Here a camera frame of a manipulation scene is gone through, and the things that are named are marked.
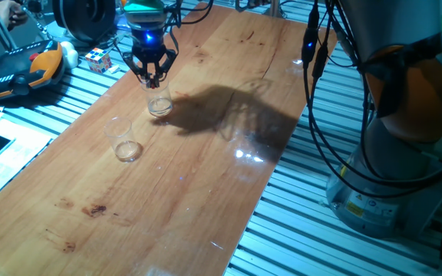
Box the colourful puzzle cube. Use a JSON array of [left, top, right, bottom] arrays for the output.
[[84, 47, 113, 74]]

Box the person hand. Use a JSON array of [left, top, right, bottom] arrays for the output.
[[0, 0, 28, 40]]

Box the white printed paper sheet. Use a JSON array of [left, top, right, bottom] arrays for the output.
[[0, 118, 55, 212]]

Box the thin metal tripod leg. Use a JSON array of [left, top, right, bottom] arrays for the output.
[[17, 0, 52, 38]]

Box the green wrist adapter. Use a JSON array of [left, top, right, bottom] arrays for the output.
[[123, 0, 167, 24]]

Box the glass dropper with red bulb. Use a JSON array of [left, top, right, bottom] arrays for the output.
[[148, 78, 160, 112]]

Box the black round spool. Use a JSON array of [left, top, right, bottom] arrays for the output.
[[51, 0, 117, 43]]

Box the clear glass beaker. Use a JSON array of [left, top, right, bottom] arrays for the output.
[[103, 117, 144, 164], [140, 74, 174, 118]]

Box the wooden board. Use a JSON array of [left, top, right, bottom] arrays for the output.
[[0, 2, 339, 276]]

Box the upright stand pole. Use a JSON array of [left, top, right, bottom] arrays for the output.
[[262, 0, 288, 19]]

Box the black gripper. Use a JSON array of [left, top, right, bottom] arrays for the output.
[[121, 20, 179, 89]]

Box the orange black teach pendant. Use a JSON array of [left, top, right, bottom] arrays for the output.
[[0, 39, 67, 102]]

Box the black cable with lit plug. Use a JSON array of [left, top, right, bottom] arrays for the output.
[[301, 0, 442, 199]]

